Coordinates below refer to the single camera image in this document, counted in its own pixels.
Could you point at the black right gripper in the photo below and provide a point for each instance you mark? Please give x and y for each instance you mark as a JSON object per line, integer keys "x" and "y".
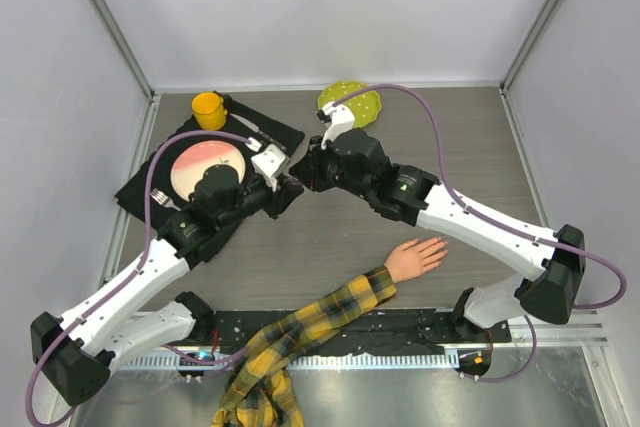
{"x": 309, "y": 170}

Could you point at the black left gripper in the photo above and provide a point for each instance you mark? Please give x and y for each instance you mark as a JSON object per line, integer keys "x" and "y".
{"x": 286, "y": 191}

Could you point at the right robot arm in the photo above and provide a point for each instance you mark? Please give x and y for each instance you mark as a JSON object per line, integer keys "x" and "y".
{"x": 547, "y": 267}

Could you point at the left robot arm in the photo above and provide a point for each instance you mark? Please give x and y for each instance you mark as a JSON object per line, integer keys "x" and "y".
{"x": 77, "y": 350}

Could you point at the mannequin hand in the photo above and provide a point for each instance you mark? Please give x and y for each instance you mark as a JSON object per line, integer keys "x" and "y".
{"x": 415, "y": 258}

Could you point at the green polka dot dish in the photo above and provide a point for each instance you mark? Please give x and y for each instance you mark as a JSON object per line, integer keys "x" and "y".
{"x": 364, "y": 107}

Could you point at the pink and cream plate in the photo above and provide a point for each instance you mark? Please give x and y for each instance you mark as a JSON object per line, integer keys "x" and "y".
{"x": 190, "y": 165}

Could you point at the yellow ceramic mug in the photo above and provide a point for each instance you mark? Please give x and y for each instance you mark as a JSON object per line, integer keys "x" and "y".
{"x": 209, "y": 110}

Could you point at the silver fork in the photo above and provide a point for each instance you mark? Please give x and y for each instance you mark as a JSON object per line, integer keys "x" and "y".
{"x": 163, "y": 199}

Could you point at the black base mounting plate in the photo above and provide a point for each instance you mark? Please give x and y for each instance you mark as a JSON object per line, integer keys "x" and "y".
{"x": 377, "y": 332}

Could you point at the yellow plaid shirt sleeve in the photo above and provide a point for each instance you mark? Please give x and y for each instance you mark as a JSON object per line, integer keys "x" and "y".
{"x": 259, "y": 390}

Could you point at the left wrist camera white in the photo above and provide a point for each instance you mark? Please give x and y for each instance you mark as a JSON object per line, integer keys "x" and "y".
{"x": 270, "y": 164}

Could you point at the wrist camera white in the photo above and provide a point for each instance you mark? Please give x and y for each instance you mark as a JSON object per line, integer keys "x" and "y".
{"x": 270, "y": 164}
{"x": 338, "y": 119}

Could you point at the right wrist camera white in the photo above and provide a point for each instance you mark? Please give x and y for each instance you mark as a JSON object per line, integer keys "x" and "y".
{"x": 338, "y": 119}

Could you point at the table knife with dark handle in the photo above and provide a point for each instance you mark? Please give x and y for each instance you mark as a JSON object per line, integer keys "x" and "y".
{"x": 252, "y": 126}

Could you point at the aluminium frame rail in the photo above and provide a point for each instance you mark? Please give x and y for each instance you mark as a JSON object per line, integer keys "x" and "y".
{"x": 129, "y": 197}

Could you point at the slotted cable duct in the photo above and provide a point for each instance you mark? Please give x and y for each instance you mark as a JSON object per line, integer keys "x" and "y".
{"x": 164, "y": 360}

